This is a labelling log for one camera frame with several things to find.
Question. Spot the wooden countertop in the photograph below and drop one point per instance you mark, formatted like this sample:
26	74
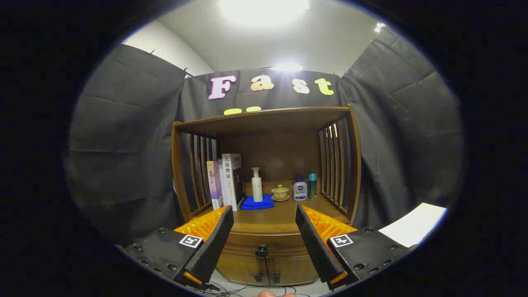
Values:
272	218

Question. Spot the yellow lidded teacup with saucer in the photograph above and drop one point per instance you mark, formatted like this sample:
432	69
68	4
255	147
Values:
280	193

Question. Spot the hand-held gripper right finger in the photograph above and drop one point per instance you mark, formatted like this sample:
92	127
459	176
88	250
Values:
315	247

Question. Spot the brown wooden cabinet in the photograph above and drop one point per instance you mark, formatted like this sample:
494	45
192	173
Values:
284	152

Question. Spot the wooden drawer with black knob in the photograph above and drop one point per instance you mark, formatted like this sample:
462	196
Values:
284	243

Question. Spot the small ceiling light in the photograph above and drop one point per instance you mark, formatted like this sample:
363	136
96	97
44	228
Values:
379	27
287	67

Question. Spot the teal clear bottle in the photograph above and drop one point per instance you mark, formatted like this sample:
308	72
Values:
312	187

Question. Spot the white pump bottle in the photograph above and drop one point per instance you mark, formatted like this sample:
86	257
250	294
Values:
257	189

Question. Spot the thick white book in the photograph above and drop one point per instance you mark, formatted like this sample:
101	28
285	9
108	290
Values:
231	181

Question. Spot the wooden cabinet door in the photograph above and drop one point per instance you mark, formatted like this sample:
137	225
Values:
243	268
293	270

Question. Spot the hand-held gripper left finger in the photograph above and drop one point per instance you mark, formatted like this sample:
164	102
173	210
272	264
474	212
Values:
212	247

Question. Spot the blue folded cloth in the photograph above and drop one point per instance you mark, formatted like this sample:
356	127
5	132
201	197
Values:
266	203

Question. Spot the purple book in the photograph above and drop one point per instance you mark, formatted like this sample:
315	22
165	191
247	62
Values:
213	185

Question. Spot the white lotion bottle blue cap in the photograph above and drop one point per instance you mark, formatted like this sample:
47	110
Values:
300	192

